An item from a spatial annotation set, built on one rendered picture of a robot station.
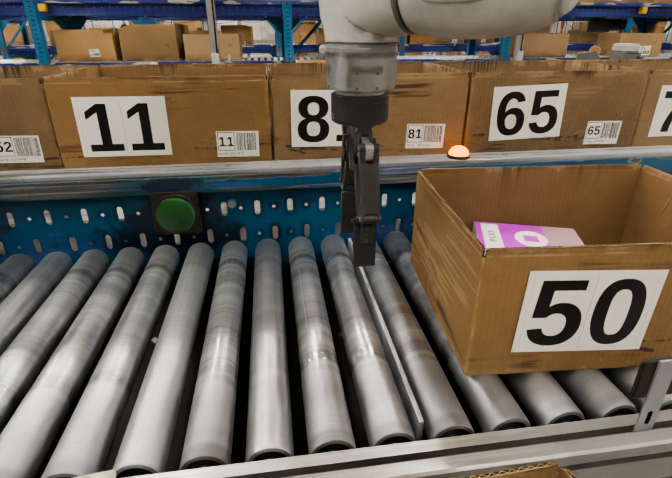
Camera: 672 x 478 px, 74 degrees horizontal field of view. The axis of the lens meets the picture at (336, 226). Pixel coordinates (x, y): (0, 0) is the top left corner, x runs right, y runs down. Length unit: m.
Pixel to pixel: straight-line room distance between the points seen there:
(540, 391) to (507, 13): 0.41
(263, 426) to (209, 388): 0.09
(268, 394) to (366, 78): 0.38
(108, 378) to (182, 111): 0.49
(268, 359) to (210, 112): 0.49
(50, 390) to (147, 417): 0.14
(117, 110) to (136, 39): 4.40
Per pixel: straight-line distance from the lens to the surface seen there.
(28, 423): 0.61
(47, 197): 0.95
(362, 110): 0.57
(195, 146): 0.91
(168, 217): 0.88
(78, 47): 5.50
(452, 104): 0.96
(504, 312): 0.54
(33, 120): 0.98
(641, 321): 0.64
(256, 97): 0.88
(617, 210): 0.93
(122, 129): 0.93
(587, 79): 1.09
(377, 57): 0.56
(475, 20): 0.48
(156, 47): 5.27
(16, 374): 0.70
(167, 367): 0.61
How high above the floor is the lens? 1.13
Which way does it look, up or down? 24 degrees down
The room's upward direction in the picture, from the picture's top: straight up
